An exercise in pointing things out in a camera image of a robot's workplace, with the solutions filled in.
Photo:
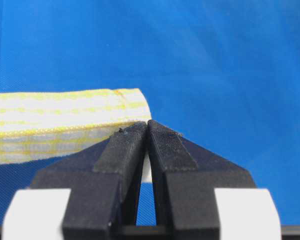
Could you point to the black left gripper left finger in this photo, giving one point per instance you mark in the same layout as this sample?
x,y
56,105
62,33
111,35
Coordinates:
x,y
104,180

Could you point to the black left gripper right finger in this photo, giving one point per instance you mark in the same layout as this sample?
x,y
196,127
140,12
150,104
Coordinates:
x,y
184,176

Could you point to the yellow white striped towel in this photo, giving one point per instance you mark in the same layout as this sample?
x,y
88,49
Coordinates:
x,y
41,125

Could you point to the blue table cloth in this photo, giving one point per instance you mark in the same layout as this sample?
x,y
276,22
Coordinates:
x,y
224,73

